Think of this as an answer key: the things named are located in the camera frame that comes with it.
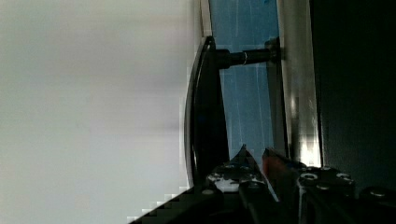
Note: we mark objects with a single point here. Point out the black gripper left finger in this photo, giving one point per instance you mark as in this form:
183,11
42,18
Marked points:
247,198

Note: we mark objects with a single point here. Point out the black red gripper right finger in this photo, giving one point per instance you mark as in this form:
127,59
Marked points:
312,195

